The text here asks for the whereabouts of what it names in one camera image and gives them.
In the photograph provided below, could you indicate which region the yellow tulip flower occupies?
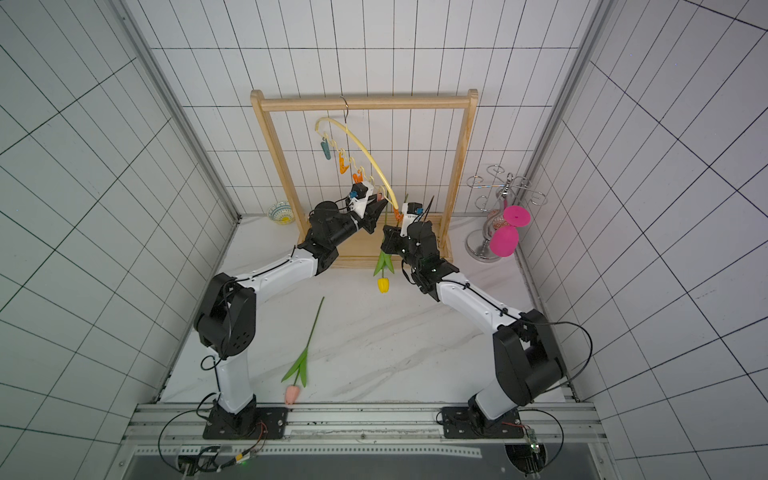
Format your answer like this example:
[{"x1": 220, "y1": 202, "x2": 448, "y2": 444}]
[{"x1": 374, "y1": 220, "x2": 401, "y2": 294}]

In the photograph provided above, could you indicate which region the pink tulip flower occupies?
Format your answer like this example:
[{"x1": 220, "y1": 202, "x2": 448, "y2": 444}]
[{"x1": 282, "y1": 297, "x2": 325, "y2": 405}]

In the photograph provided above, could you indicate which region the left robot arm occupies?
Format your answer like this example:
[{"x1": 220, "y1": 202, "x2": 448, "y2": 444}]
[{"x1": 194, "y1": 195, "x2": 388, "y2": 417}]

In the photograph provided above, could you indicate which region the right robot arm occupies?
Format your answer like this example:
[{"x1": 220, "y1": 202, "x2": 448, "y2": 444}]
[{"x1": 381, "y1": 221, "x2": 566, "y2": 422}]

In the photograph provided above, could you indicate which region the yellow curved clothes hanger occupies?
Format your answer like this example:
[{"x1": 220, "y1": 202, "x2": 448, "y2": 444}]
[{"x1": 314, "y1": 116, "x2": 400, "y2": 210}]

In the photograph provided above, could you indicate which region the small patterned bowl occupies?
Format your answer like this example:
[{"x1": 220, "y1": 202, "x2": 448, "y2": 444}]
[{"x1": 268, "y1": 201, "x2": 295, "y2": 225}]

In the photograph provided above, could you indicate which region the chrome glass holder stand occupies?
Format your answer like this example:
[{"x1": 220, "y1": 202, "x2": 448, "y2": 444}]
[{"x1": 465, "y1": 164, "x2": 547, "y2": 263}]

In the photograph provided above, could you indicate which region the teal clothespin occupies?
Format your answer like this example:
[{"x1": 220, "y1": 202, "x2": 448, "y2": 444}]
[{"x1": 321, "y1": 139, "x2": 332, "y2": 160}]

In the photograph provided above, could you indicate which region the patterned cup on stand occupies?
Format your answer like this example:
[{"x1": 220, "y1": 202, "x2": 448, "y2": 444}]
[{"x1": 489, "y1": 217, "x2": 507, "y2": 235}]

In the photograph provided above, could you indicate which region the magenta plastic wine glass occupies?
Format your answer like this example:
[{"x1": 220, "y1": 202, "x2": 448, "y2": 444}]
[{"x1": 489, "y1": 205, "x2": 531, "y2": 257}]

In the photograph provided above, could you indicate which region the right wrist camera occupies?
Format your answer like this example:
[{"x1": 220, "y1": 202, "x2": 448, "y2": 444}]
[{"x1": 400, "y1": 202, "x2": 423, "y2": 237}]

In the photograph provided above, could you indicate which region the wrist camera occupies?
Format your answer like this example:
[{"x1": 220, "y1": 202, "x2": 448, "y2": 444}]
[
  {"x1": 400, "y1": 202, "x2": 423, "y2": 237},
  {"x1": 347, "y1": 181, "x2": 372, "y2": 219}
]

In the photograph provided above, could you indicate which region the wooden clothes rack frame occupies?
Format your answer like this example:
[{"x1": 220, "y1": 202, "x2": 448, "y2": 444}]
[{"x1": 250, "y1": 88, "x2": 480, "y2": 270}]

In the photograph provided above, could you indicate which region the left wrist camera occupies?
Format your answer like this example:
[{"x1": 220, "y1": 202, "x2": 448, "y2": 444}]
[{"x1": 347, "y1": 181, "x2": 372, "y2": 219}]

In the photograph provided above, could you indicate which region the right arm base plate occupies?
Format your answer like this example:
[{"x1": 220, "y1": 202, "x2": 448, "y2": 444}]
[{"x1": 435, "y1": 406, "x2": 525, "y2": 440}]

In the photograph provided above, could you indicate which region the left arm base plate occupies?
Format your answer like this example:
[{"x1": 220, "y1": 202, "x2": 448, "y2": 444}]
[{"x1": 202, "y1": 404, "x2": 289, "y2": 441}]

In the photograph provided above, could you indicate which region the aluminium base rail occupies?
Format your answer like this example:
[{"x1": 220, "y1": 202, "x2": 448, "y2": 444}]
[{"x1": 107, "y1": 402, "x2": 619, "y2": 479}]

